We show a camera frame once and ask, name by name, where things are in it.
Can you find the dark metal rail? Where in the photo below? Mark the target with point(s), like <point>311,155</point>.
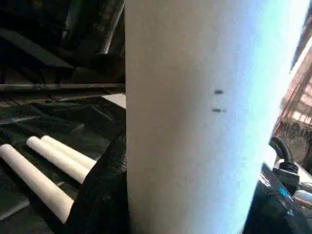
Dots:
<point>61,87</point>

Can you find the white flat board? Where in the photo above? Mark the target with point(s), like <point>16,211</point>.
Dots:
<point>115,101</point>

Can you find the black work mat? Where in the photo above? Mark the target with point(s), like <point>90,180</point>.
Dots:
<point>73,117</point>

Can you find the white plastic table leg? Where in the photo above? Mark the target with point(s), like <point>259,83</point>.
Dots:
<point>36,180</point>
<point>195,122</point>
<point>70,152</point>
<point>56,158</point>

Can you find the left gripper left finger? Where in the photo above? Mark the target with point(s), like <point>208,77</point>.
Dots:
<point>104,195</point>

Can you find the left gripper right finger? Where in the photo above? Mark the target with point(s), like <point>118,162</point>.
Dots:
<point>270,214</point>

